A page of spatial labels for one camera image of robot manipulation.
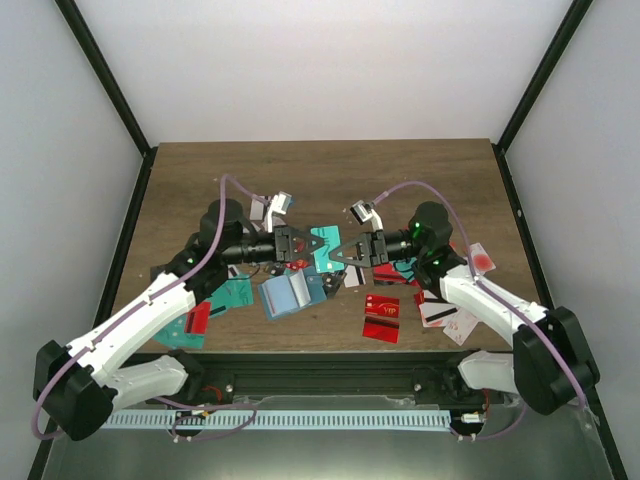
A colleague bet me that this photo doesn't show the red striped card front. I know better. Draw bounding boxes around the red striped card front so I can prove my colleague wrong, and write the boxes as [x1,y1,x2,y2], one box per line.
[362,316,399,344]

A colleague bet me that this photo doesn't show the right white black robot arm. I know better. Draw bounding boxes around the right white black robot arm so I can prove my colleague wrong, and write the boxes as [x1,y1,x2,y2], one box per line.
[329,201,600,415]

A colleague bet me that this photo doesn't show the white card red circles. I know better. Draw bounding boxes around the white card red circles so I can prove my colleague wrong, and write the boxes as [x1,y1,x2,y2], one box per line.
[469,243,496,275]

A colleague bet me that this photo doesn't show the blue leather card holder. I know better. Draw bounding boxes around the blue leather card holder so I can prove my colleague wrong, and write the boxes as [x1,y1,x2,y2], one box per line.
[258,266,327,321]

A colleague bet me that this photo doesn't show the red gold VIP card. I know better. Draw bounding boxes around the red gold VIP card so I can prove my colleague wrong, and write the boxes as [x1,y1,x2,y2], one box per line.
[364,294,400,319]

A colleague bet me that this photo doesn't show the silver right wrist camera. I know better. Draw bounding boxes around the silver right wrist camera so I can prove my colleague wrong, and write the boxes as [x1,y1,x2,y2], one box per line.
[350,200,383,232]

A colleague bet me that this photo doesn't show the white striped card right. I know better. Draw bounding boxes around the white striped card right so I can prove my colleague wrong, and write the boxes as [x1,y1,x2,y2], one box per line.
[418,299,458,328]

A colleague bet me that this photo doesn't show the red card front left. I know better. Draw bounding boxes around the red card front left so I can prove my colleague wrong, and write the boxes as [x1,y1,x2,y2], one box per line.
[184,301,211,335]

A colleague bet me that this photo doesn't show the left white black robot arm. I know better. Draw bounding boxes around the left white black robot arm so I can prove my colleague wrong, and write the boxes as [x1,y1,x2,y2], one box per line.
[33,199,324,441]

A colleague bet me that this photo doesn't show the light blue slotted cable duct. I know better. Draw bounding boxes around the light blue slotted cable duct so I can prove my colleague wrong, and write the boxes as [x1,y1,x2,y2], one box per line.
[103,410,451,432]

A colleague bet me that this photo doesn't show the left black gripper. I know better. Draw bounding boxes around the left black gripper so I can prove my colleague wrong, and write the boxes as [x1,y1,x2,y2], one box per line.
[224,225,325,266]

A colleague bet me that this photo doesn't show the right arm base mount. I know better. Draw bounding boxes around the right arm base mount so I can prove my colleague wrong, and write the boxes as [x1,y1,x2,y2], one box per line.
[411,369,502,408]

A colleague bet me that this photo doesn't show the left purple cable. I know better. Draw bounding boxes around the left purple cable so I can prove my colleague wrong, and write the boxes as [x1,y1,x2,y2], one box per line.
[32,173,259,443]

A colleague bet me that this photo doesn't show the teal card front left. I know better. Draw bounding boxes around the teal card front left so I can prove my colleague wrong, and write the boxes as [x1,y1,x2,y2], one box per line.
[153,319,205,349]

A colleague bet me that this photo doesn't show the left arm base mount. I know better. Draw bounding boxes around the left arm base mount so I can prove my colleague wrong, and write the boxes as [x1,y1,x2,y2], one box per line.
[163,370,235,405]

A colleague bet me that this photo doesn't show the teal vip card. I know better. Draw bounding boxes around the teal vip card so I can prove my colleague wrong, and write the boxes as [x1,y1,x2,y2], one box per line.
[310,225,345,274]
[208,275,254,318]

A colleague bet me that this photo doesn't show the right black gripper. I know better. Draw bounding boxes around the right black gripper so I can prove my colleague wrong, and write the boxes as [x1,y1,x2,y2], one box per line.
[329,230,426,269]

